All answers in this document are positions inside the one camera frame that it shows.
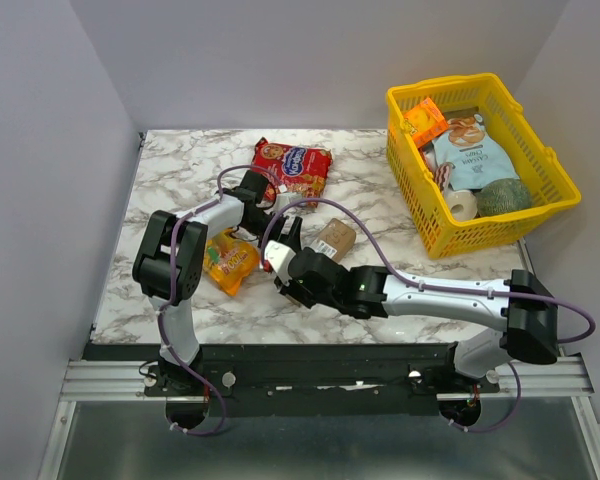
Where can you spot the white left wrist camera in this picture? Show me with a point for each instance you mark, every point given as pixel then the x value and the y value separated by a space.
pixel 284 199

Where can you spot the yellow corn snack bag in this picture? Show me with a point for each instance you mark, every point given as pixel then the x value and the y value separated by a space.
pixel 229 260

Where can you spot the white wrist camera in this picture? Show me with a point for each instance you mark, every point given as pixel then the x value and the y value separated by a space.
pixel 277 258
pixel 284 199

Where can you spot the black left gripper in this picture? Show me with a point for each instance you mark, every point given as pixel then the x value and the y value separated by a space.
pixel 293 238

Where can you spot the red white striped packet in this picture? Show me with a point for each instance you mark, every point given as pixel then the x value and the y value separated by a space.
pixel 442 176

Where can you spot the white tape roll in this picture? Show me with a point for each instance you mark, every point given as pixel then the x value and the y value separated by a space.
pixel 462 204

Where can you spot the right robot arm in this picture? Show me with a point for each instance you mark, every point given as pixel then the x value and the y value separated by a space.
pixel 518 314

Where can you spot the green melon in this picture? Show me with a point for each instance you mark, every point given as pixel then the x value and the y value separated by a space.
pixel 503 196

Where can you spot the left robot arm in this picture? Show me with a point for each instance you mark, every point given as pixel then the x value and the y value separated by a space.
pixel 169 263

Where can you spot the brown cardboard express box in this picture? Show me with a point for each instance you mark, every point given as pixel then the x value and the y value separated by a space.
pixel 335 237

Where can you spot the orange snack box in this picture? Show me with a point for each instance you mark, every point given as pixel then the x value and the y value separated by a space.
pixel 424 122

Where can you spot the red candy bag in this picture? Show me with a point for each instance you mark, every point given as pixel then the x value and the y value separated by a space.
pixel 301 169

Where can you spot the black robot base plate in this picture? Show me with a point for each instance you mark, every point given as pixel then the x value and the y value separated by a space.
pixel 311 380

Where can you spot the light blue chips bag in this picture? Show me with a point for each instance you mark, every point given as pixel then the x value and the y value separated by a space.
pixel 477 158

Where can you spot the yellow plastic basket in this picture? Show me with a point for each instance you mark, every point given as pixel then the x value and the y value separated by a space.
pixel 537 165

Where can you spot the aluminium frame rail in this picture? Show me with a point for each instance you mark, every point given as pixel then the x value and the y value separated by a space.
pixel 120 381

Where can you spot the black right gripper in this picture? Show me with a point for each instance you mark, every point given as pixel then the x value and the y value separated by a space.
pixel 287 286

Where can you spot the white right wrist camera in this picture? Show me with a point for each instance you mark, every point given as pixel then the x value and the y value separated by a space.
pixel 277 258

